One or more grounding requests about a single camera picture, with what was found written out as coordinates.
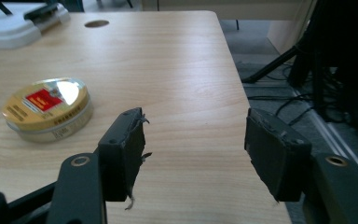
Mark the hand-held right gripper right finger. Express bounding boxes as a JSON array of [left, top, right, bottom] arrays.
[[243, 107, 358, 224]]

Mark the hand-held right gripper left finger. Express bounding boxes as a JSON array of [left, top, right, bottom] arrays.
[[46, 106, 153, 224]]

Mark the round gold tin red label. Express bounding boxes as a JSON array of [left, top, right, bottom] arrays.
[[1, 77, 94, 144]]

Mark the black tripod stand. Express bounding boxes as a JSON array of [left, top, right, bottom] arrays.
[[241, 0, 358, 94]]

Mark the dark clip on tray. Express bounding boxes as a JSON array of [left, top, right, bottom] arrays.
[[23, 2, 61, 24]]

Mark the white plastic tray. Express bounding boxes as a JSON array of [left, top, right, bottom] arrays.
[[0, 1, 72, 50]]

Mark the black cables bundle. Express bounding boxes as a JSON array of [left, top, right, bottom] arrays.
[[247, 62, 352, 127]]

